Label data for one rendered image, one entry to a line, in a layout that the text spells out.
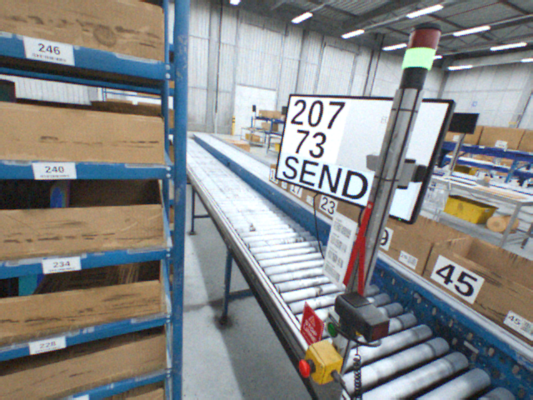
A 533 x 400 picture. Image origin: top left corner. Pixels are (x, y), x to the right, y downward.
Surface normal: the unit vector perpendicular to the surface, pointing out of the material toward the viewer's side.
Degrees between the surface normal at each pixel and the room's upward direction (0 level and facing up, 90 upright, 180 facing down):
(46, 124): 91
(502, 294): 90
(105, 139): 91
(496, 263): 89
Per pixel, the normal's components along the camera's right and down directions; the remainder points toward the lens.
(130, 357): 0.43, 0.34
